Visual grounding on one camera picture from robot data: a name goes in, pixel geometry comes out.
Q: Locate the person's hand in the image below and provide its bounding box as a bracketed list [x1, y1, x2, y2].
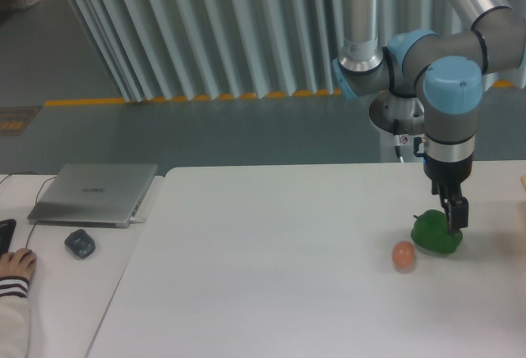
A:
[0, 248, 37, 282]

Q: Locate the silver closed laptop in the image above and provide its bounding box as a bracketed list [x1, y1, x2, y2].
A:
[28, 163, 158, 228]

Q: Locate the dark grey computer mouse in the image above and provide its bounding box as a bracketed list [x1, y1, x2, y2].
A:
[64, 229, 96, 259]

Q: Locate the brown egg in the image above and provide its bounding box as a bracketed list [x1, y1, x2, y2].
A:
[391, 241, 415, 272]

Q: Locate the black keyboard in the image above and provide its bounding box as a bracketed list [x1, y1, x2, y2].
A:
[0, 219, 16, 255]

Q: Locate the white corrugated partition screen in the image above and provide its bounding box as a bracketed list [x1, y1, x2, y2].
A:
[52, 0, 526, 103]

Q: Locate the green bell pepper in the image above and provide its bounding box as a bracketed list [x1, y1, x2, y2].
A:
[410, 209, 464, 255]

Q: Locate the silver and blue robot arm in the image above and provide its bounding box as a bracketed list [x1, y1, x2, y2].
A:
[333, 0, 525, 233]

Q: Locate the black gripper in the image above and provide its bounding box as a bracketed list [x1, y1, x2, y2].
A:
[423, 156, 473, 234]

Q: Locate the black cable on desk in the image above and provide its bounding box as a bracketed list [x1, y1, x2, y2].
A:
[0, 171, 57, 252]

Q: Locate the wooden board edge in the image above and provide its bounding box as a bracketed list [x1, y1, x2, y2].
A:
[520, 175, 526, 191]

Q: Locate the white sleeve striped cuff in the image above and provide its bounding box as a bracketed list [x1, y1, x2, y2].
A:
[1, 276, 30, 357]

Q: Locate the robot base cable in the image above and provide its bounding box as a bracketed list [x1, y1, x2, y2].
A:
[392, 117, 406, 164]

